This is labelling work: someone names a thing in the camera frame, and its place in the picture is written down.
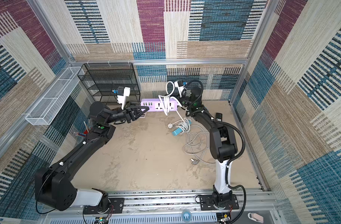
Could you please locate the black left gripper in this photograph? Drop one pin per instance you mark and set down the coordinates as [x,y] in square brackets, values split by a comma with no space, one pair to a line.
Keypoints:
[130,115]

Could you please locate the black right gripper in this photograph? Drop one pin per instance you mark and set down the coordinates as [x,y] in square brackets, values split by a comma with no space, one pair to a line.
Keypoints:
[188,102]

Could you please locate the purple power strip with cord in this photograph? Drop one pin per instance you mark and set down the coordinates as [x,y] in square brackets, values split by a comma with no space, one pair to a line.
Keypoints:
[165,103]

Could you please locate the black power strip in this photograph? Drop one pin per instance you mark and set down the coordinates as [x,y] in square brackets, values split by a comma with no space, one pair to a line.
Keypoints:
[219,117]

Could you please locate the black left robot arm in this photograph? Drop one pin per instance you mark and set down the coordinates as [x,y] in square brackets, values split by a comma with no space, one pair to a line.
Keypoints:
[53,185]

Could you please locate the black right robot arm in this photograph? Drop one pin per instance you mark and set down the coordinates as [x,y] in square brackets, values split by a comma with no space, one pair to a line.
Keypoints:
[222,145]

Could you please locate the teal power strip with cord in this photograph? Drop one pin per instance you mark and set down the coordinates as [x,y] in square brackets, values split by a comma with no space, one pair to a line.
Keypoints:
[182,126]

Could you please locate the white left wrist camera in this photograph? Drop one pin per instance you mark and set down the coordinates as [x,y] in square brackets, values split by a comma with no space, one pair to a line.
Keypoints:
[122,94]

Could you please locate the black wire mesh shelf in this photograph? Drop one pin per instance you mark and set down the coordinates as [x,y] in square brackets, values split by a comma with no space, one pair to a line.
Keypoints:
[102,80]

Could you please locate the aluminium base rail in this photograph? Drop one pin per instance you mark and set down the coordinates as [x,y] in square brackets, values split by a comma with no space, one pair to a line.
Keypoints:
[173,207]

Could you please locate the white wire mesh basket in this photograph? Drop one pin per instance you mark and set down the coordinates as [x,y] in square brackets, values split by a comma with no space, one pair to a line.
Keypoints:
[51,103]

